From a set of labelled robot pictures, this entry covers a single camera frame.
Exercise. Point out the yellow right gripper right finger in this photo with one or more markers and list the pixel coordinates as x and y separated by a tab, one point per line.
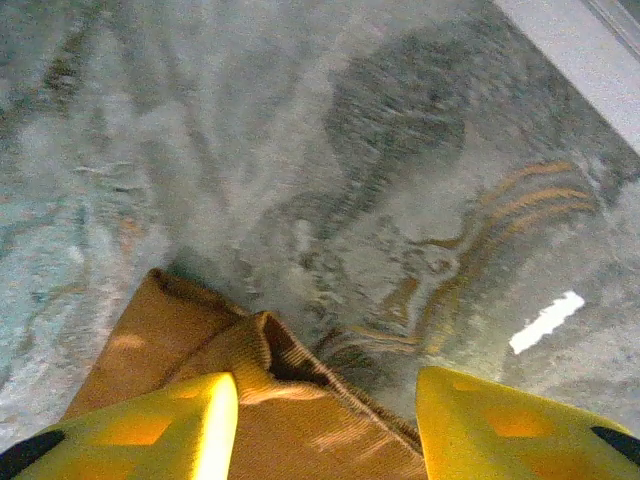
525	440

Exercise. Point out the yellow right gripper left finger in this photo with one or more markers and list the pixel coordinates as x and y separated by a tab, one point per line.
125	440

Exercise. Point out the grey marbled table cover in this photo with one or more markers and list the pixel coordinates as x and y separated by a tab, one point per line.
200	150

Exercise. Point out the aluminium side rail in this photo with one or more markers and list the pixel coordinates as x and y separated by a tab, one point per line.
590	55

